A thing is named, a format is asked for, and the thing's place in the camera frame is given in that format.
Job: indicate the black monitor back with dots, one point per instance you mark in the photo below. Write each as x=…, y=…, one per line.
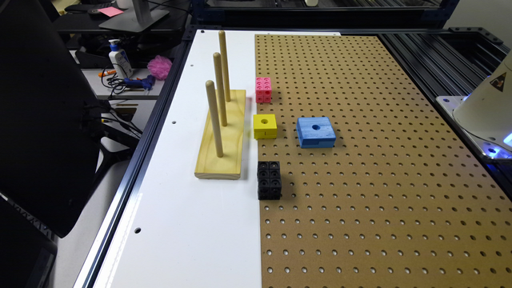
x=50, y=126

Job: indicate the black cube block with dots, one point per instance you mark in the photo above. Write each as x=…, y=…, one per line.
x=269, y=180

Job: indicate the blue block with hole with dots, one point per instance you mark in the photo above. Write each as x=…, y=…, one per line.
x=315, y=132

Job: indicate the pink sticky note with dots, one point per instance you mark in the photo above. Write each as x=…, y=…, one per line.
x=110, y=11

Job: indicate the brown pegboard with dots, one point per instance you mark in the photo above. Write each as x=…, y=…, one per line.
x=398, y=201

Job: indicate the pink bath loofah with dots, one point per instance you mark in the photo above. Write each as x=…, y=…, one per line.
x=159, y=67

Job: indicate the yellow block with hole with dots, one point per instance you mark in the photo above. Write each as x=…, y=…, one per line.
x=265, y=126

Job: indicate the wooden peg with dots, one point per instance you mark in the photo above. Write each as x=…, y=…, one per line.
x=225, y=68
x=212, y=101
x=220, y=88

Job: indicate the blue glue gun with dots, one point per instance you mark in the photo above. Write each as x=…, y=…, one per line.
x=146, y=83

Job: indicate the orange marker pen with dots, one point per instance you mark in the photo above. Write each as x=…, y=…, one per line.
x=106, y=72

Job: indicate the pink cube block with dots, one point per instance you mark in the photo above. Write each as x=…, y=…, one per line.
x=263, y=90

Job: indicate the near wooden peg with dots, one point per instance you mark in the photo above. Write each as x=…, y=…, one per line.
x=212, y=101

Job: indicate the white lotion pump bottle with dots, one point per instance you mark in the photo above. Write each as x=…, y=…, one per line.
x=119, y=59

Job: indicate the middle wooden peg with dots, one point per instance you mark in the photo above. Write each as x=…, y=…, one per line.
x=220, y=88

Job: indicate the far wooden peg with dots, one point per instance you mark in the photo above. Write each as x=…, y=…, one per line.
x=225, y=68

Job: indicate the silver monitor stand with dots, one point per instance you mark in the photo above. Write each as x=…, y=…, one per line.
x=136, y=17

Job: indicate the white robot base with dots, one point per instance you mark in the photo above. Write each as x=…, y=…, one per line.
x=484, y=115

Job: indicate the wooden peg base board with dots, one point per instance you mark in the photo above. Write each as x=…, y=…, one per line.
x=209, y=165

